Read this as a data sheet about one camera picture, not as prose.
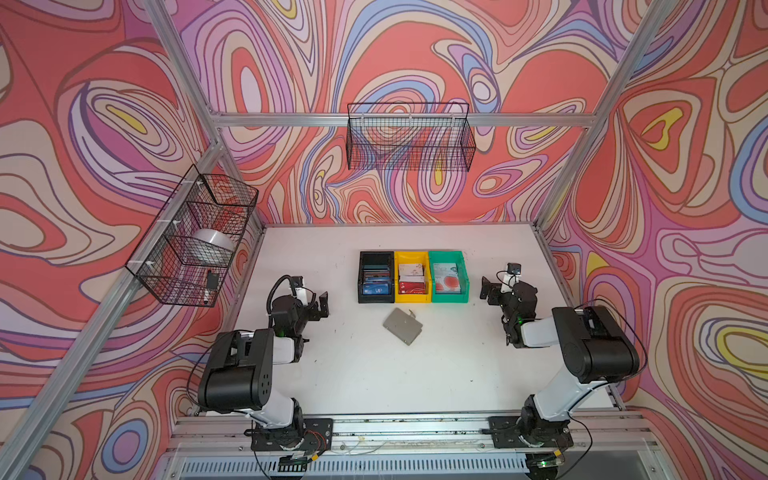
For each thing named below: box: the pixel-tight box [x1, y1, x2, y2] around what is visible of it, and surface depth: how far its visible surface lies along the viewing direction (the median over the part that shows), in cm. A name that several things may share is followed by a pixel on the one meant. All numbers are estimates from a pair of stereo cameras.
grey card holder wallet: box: [382, 307, 423, 346], surface depth 93 cm
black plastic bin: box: [358, 251, 395, 304], surface depth 100 cm
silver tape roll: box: [191, 228, 236, 253], surface depth 75 cm
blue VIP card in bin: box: [362, 281, 392, 295], surface depth 101 cm
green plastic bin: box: [429, 251, 470, 303], surface depth 100 cm
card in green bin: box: [433, 263, 462, 294], surface depth 104 cm
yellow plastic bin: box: [394, 251, 432, 303], surface depth 98 cm
